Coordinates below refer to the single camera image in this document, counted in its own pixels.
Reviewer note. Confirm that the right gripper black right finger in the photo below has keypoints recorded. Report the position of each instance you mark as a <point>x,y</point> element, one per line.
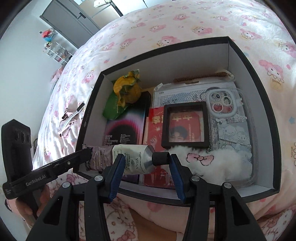
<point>233,219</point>

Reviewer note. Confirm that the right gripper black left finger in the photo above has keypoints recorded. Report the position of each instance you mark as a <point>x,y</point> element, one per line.
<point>59,218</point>

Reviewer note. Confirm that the white fluffy plush toy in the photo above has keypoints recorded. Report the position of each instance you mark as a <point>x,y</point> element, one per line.
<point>216,166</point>

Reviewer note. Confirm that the pink patterned cloth garment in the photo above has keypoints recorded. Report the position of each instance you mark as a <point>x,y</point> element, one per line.
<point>71,105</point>

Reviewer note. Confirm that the white smart watch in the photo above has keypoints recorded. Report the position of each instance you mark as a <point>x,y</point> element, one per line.
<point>69,118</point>

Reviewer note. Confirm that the hand cream tube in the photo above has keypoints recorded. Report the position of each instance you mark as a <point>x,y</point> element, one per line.
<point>139,159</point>

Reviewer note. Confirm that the black square frame case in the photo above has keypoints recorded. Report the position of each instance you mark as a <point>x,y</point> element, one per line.
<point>186,124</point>

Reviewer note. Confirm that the green yellow corn snack bag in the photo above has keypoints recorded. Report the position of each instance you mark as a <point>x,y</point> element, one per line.
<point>126,91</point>

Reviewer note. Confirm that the person's left hand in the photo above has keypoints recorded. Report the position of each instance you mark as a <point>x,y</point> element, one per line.
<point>27,208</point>

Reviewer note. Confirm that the red portrait card packet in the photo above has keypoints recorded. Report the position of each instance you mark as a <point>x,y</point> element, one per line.
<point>161,177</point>

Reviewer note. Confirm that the phone case in packaging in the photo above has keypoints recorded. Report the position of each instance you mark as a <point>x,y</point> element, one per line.
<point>229,125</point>

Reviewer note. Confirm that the black pink product box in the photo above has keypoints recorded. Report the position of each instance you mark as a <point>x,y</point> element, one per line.
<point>124,136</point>

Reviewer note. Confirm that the black cardboard storage box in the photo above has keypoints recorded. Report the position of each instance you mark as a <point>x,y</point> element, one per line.
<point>198,57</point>

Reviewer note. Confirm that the white shelf rack with toys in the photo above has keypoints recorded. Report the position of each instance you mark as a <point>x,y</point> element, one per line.
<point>54,49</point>

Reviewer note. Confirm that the grey door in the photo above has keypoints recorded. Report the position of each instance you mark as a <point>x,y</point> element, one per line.
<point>68,19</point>

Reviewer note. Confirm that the pink cartoon print blanket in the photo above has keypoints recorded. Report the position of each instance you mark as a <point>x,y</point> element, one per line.
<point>255,29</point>

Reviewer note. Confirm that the white wardrobe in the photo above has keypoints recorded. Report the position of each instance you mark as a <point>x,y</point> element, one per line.
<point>104,12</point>

